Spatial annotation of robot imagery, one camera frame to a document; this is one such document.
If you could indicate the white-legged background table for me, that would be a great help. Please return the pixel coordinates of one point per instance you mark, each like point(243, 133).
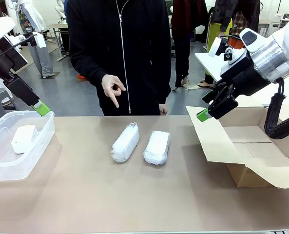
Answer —
point(59, 25)

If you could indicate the person's right forearm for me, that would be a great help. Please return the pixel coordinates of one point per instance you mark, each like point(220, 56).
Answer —
point(85, 65)

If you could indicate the bystander in orange trousers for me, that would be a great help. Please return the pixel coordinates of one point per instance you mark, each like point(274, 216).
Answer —
point(238, 19)

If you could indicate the unwrapped white clock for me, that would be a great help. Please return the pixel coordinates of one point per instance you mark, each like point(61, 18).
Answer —
point(23, 139)

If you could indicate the tall bubble-wrapped clock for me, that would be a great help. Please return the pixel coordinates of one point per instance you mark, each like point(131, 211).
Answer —
point(124, 143)

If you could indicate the person's left hand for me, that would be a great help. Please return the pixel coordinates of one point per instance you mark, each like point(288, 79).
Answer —
point(163, 109)

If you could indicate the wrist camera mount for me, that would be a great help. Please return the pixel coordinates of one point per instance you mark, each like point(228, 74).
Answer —
point(239, 57)
point(40, 40)

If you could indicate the person's left forearm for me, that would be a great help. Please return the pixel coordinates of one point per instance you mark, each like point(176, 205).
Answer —
point(165, 90)

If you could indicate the bystander in dark red top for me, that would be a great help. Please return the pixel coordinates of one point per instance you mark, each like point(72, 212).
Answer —
point(188, 19)

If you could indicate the person in black hoodie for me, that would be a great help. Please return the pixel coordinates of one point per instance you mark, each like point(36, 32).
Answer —
point(134, 48)

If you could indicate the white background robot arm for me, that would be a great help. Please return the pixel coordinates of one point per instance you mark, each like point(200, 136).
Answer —
point(61, 12)

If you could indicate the brown cardboard box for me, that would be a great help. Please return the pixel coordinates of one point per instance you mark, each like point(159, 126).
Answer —
point(256, 175)

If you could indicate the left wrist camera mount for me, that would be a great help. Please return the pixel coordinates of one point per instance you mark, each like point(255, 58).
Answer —
point(40, 40)

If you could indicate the person's right hand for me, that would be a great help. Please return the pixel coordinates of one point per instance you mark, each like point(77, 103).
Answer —
point(110, 85)

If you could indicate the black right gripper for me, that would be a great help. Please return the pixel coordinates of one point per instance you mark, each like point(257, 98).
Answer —
point(251, 80)

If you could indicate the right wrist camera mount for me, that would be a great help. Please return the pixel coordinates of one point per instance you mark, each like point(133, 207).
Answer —
point(239, 57)

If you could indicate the bystander with yellow apron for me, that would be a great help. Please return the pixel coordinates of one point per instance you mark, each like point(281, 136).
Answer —
point(215, 31)

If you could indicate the clear plastic bin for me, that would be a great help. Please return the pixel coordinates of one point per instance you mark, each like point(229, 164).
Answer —
point(25, 168)

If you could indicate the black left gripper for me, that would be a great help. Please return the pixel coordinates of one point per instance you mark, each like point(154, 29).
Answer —
point(0, 63)

